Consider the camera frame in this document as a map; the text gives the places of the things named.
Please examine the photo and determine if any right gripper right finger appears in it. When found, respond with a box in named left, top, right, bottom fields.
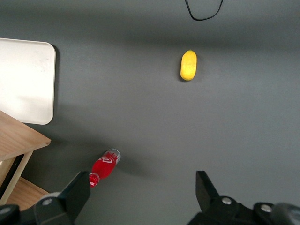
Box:
left=187, top=171, right=254, bottom=225

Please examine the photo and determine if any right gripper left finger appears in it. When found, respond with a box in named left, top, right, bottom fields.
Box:
left=35, top=171, right=91, bottom=225

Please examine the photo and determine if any wooden cabinet drawer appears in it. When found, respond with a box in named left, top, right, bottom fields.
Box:
left=0, top=110, right=52, bottom=204

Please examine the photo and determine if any oak wooden drawer cabinet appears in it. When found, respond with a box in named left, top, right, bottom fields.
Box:
left=0, top=175, right=50, bottom=211

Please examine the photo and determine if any red cola bottle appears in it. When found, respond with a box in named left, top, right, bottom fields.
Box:
left=89, top=148, right=121, bottom=188

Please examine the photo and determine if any beige rectangular tray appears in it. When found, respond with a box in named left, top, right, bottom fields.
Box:
left=0, top=37, right=57, bottom=126

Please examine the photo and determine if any yellow lemon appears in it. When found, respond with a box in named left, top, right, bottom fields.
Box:
left=180, top=49, right=198, bottom=82

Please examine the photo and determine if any black cable on table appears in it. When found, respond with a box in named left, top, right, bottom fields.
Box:
left=184, top=0, right=225, bottom=21

